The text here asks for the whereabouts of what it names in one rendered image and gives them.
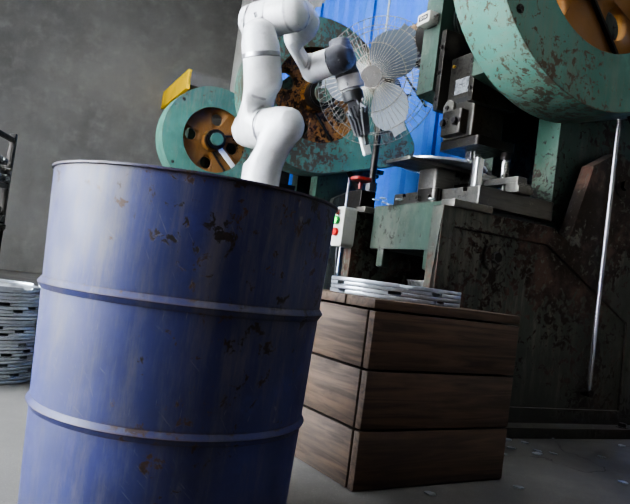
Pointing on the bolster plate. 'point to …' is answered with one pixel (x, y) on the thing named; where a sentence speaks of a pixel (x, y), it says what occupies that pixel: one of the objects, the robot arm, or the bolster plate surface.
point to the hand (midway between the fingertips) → (365, 145)
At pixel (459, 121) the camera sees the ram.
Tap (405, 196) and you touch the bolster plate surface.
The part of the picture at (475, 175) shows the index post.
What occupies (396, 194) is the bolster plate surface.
